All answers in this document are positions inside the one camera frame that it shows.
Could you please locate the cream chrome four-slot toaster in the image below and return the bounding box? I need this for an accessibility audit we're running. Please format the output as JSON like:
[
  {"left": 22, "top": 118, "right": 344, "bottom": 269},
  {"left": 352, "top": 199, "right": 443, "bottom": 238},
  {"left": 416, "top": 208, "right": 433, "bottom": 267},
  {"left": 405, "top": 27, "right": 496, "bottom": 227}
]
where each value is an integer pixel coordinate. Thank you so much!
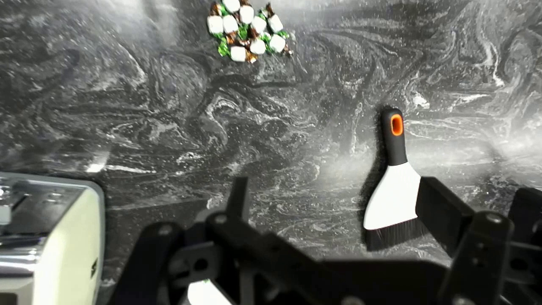
[{"left": 0, "top": 171, "right": 106, "bottom": 305}]

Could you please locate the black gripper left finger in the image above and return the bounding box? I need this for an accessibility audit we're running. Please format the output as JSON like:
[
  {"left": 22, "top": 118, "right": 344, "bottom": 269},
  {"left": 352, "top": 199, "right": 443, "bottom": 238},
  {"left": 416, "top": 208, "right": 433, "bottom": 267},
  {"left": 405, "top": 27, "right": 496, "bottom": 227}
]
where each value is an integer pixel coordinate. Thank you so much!
[{"left": 106, "top": 176, "right": 325, "bottom": 305}]

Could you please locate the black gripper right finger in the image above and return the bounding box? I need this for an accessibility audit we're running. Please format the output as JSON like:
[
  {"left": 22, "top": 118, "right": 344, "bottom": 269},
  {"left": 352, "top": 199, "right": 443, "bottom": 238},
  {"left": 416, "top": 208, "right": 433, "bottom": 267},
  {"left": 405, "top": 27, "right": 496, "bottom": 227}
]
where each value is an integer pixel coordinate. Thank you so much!
[{"left": 415, "top": 176, "right": 542, "bottom": 305}]

